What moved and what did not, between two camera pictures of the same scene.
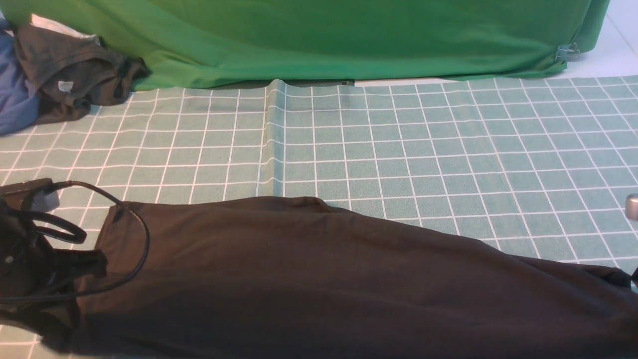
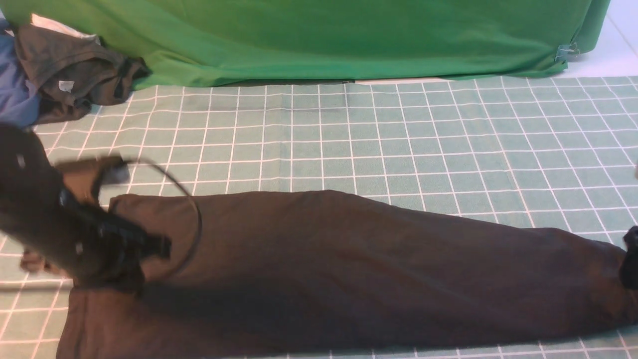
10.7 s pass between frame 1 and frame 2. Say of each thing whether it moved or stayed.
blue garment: stayed
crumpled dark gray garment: stayed
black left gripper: moved
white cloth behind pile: stayed
